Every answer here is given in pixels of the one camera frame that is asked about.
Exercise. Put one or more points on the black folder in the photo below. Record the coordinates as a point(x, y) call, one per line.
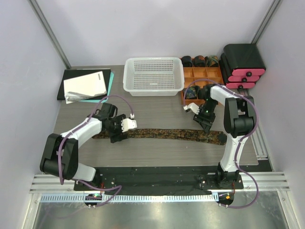
point(70, 74)

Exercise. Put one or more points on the rolled blue floral tie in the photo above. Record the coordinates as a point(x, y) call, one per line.
point(191, 92)

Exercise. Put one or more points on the teal folder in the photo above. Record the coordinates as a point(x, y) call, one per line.
point(109, 77)

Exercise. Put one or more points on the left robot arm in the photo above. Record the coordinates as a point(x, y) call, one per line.
point(60, 157)

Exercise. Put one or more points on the rolled plain black tie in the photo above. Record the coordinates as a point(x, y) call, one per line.
point(204, 93)

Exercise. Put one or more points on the black key-pattern tie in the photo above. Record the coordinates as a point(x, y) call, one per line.
point(214, 137)

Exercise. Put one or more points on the rolled orange-black tie back-middle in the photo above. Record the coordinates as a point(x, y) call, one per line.
point(199, 61)

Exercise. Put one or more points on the black pink drawer unit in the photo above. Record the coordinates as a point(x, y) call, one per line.
point(241, 66)

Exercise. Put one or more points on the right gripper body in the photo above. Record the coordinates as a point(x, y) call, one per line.
point(206, 113)

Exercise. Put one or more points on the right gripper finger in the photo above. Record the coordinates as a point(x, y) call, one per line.
point(206, 128)
point(199, 122)

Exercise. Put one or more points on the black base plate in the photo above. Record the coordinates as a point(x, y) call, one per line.
point(166, 181)

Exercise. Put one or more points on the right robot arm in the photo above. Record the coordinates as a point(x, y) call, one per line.
point(240, 120)

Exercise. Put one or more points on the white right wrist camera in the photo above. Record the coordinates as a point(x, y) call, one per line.
point(192, 107)

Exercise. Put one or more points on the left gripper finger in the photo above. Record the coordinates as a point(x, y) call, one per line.
point(123, 136)
point(113, 139)

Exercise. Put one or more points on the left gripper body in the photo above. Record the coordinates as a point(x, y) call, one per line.
point(115, 126)

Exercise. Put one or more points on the white notebook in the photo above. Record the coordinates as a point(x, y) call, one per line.
point(90, 85)

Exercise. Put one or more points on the white plastic basket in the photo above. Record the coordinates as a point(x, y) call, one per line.
point(153, 76)

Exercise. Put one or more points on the orange compartment tray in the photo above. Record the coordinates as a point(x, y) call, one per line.
point(196, 73)

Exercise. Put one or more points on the rolled black tie back-left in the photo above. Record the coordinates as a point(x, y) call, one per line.
point(187, 61)

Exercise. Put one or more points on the rolled green tie back-right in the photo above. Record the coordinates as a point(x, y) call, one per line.
point(211, 61)

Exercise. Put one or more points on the white slotted cable duct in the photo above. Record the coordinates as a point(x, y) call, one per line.
point(94, 198)

